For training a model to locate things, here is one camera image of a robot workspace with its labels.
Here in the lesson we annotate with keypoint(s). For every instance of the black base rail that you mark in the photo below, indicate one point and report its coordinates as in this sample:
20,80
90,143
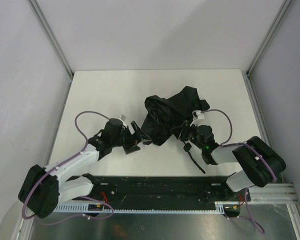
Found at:
207,188

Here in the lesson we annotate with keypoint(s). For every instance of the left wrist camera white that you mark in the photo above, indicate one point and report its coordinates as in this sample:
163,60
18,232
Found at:
122,118

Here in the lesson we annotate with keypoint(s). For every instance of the black folding umbrella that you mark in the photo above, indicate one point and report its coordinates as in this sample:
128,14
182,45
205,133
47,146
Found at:
165,117

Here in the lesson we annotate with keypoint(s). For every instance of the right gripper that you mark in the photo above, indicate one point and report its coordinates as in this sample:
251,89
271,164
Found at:
184,132

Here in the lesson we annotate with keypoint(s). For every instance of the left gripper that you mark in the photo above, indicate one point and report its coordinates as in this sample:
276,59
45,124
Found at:
129,141

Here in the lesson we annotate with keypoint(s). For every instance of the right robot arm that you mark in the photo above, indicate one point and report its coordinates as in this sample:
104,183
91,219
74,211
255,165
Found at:
260,164

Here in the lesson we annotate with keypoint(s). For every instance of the left aluminium frame post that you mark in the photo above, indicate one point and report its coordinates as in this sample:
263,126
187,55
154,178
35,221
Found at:
42,20

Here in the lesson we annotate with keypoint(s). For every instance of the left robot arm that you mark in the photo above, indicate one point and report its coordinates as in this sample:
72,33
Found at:
44,188

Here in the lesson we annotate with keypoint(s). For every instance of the grey cable duct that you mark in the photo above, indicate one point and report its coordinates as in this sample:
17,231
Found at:
86,207

